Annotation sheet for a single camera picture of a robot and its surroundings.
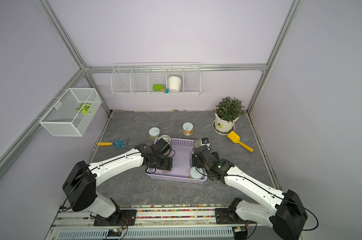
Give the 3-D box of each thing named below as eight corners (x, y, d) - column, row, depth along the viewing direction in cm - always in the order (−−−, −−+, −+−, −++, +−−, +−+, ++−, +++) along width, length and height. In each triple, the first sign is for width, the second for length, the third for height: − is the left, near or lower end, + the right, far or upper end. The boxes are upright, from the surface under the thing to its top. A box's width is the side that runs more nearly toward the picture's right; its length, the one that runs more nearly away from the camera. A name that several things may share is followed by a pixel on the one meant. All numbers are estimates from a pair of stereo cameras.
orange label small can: (182, 135, 108) (182, 130, 104) (183, 127, 113) (182, 122, 108) (193, 135, 108) (193, 130, 103) (192, 127, 113) (193, 122, 108)
